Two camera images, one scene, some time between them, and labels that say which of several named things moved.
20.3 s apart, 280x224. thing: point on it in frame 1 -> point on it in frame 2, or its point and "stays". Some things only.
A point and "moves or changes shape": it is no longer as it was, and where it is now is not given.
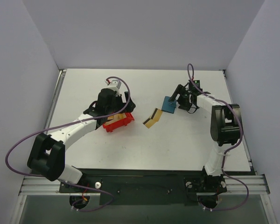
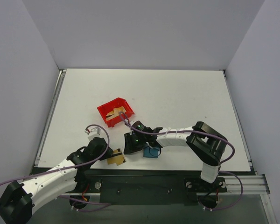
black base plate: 143,186 stays
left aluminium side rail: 60,77 stays
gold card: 149,122 -> 118,160
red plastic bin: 109,127 moves or changes shape
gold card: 156,114 -> 117,151
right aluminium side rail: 250,160 stays
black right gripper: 181,97 -> 129,145
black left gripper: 127,105 -> 106,152
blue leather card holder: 169,106 -> 153,152
